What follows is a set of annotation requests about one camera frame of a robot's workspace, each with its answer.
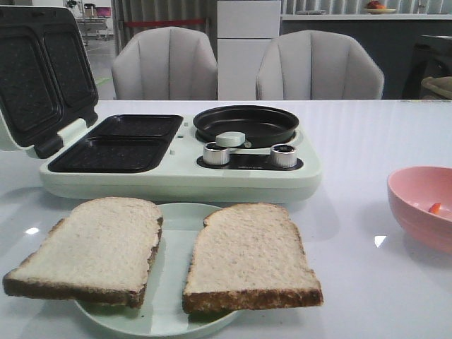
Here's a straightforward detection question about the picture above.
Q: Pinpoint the dark grey counter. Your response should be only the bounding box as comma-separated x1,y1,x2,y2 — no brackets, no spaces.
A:
280,13,451,99

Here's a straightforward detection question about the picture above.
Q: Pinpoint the mint green breakfast maker base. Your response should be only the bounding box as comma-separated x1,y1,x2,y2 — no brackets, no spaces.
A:
40,114,321,203

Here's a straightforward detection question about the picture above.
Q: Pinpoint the right grey upholstered chair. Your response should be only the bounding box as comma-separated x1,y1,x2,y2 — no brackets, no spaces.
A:
256,30,385,100

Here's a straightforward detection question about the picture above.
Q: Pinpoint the orange shrimp piece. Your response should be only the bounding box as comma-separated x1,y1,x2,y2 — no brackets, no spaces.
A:
428,203,441,215

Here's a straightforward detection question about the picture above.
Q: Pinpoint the mint green round plate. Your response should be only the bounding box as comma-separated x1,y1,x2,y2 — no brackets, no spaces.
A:
76,203,241,338

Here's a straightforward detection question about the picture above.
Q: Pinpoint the fruit plate on counter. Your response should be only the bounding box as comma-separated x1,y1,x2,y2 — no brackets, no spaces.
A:
364,0,396,14

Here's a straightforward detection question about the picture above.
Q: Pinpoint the bread slice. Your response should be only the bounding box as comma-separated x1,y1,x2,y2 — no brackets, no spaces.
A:
182,203,323,314
3,197,163,308

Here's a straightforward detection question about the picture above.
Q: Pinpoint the white cabinet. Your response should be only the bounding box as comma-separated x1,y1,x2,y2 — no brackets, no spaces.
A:
217,1,281,100

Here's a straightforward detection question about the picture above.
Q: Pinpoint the pink bowl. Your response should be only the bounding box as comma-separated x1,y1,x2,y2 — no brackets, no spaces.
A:
387,166,451,254

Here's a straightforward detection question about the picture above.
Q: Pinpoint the silver control knob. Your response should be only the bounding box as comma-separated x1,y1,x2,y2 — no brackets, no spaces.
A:
270,143,297,169
202,142,230,166

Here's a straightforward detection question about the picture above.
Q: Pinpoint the mint green sandwich maker lid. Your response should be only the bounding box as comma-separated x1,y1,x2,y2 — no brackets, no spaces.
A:
1,6,98,158

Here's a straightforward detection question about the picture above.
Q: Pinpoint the grey upholstered chair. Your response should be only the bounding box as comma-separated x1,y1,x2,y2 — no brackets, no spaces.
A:
256,30,385,100
112,27,218,100

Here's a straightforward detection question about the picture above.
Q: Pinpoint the left grey upholstered chair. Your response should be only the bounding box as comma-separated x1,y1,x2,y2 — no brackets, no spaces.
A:
112,27,218,100

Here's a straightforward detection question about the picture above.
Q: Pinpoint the right silver control knob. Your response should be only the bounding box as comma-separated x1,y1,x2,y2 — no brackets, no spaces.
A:
270,143,297,169

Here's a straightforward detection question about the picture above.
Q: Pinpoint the black round frying pan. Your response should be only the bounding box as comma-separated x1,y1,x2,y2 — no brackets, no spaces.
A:
193,105,299,148

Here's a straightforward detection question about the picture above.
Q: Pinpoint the left silver control knob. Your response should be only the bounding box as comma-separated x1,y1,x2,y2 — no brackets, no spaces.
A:
202,142,230,166

